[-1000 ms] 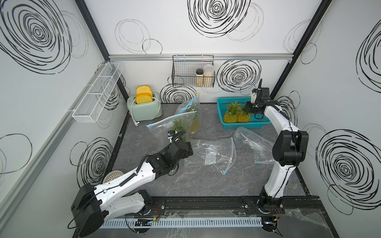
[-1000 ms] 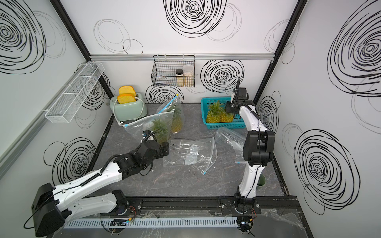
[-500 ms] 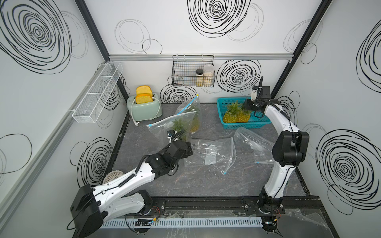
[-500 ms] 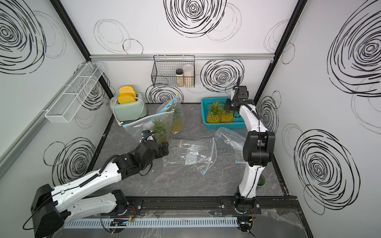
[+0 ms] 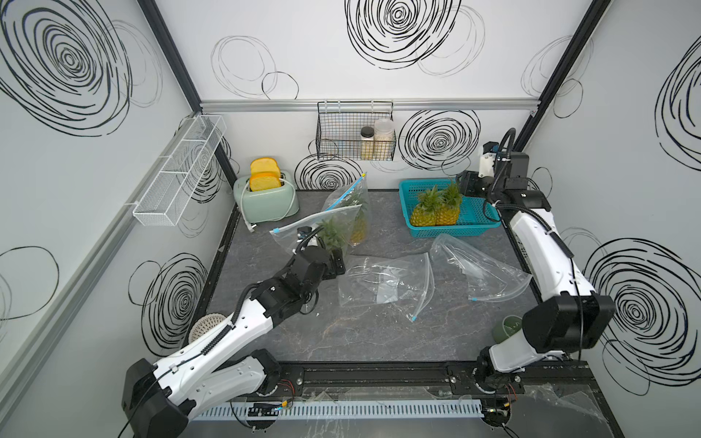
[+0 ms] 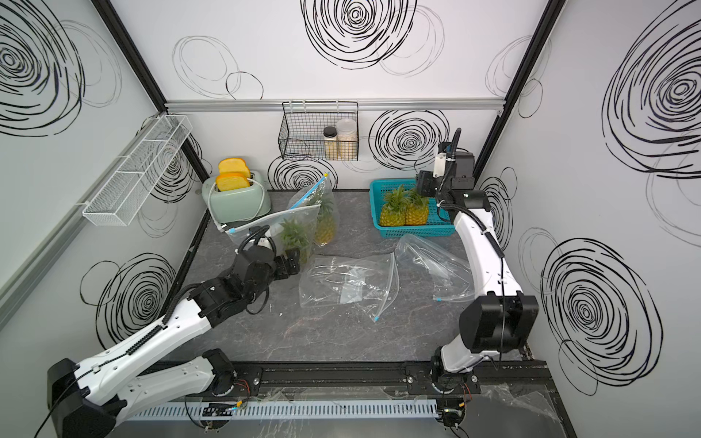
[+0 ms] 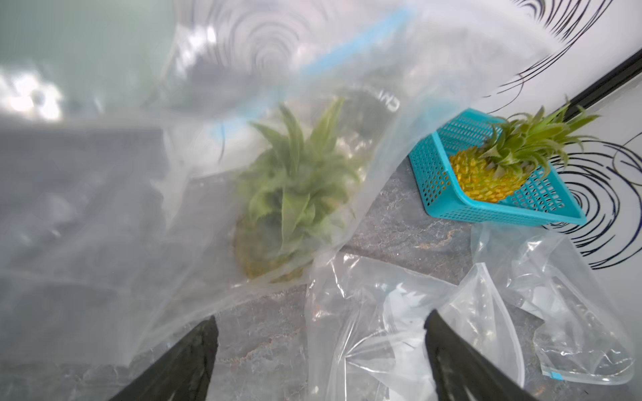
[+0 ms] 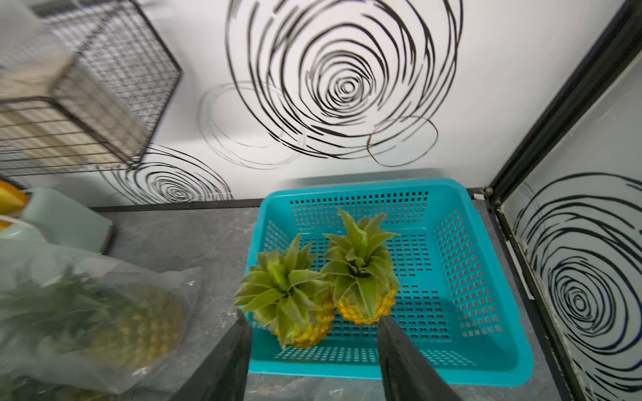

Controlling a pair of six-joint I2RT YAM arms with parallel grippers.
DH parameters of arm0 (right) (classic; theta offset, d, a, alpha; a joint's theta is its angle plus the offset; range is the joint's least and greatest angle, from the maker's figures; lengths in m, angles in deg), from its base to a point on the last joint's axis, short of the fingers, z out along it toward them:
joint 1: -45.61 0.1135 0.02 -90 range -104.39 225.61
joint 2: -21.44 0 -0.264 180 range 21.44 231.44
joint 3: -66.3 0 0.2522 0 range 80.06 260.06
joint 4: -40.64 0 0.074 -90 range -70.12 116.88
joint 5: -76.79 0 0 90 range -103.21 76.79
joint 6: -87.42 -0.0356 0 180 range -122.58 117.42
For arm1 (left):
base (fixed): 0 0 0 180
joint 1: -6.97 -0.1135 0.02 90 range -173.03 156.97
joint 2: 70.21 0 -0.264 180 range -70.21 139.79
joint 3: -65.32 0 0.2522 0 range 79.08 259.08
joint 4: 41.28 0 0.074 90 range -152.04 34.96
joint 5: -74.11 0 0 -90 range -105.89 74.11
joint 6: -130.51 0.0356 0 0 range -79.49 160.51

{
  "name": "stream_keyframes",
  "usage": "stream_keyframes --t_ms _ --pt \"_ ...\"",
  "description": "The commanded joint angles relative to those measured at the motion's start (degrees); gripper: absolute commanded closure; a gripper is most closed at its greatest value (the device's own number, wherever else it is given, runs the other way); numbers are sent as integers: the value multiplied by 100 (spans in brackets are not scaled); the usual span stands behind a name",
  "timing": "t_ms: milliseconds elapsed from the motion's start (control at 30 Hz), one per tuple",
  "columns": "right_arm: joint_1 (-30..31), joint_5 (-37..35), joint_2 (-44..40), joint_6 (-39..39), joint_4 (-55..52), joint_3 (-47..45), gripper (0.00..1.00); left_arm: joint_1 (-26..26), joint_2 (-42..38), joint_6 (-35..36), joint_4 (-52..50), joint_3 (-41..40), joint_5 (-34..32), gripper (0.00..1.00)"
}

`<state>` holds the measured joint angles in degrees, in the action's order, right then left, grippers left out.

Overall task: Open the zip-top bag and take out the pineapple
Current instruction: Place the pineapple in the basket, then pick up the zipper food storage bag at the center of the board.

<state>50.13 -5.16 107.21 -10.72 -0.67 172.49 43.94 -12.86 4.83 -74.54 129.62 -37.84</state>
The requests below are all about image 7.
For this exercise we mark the clear zip-top bag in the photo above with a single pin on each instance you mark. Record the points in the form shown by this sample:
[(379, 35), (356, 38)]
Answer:
[(582, 337), (111, 239), (365, 327)]

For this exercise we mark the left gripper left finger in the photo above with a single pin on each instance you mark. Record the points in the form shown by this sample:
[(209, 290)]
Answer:
[(183, 373)]

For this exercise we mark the rear blue-zip clear bag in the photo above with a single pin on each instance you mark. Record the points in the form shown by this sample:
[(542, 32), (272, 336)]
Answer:
[(225, 61)]

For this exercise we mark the teal plastic basket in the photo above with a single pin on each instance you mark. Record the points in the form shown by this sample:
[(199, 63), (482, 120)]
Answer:
[(543, 198)]

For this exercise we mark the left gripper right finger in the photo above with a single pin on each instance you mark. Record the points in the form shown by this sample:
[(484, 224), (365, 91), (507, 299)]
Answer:
[(460, 372)]

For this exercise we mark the yellow pineapple green crown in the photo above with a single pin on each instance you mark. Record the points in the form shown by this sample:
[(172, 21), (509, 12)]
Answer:
[(519, 145)]

